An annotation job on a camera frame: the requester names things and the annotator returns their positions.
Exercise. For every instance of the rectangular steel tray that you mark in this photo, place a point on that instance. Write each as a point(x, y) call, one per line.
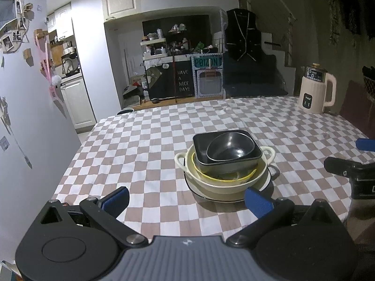
point(202, 155)

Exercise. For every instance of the wooden low cabinet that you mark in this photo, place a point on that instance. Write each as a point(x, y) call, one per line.
point(181, 100)

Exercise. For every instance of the dark round bin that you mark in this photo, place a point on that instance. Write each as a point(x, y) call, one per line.
point(126, 111)

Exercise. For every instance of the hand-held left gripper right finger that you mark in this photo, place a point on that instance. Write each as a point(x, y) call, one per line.
point(259, 202)

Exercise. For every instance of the pink ribbon decoration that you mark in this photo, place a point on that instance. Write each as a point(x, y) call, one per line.
point(45, 61)

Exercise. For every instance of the black jacket white trim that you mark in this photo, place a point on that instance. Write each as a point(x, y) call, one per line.
point(243, 35)

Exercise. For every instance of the checkered tablecloth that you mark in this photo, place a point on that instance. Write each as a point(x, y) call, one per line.
point(146, 140)

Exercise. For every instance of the wall photo collage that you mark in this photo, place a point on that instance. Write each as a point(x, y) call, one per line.
point(11, 35)

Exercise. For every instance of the black lettered board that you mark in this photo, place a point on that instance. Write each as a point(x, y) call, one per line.
point(167, 85)

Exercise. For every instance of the oval steel bowl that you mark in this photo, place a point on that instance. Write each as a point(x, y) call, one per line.
point(231, 149)

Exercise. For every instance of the white shelf rack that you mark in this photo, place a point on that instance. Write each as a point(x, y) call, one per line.
point(153, 49)

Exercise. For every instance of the white kitchen cabinet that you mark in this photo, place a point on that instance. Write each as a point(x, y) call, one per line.
point(77, 105)

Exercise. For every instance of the white plate black rim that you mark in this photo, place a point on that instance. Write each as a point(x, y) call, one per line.
point(216, 197)

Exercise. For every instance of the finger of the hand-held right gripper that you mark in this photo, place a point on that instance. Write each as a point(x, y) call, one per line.
point(345, 166)
point(366, 145)

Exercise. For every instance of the toy oven with teal sign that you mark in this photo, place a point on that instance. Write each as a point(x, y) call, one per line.
point(208, 79)

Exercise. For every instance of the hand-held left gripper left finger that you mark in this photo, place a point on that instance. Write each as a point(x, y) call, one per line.
point(117, 199)

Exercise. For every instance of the white floral bowl yellow rim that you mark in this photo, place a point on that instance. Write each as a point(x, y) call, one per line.
point(225, 176)

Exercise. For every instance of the dark wicker basket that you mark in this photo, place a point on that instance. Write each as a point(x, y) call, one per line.
point(369, 79)

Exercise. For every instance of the dark sofa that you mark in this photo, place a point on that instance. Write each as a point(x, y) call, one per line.
point(252, 76)

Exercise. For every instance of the cream electric kettle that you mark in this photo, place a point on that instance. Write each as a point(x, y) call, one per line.
point(315, 93)

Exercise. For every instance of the black coffee machine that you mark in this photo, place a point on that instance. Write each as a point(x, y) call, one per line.
point(68, 64)

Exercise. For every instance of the dark wall hanging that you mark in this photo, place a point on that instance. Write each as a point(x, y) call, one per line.
point(351, 11)

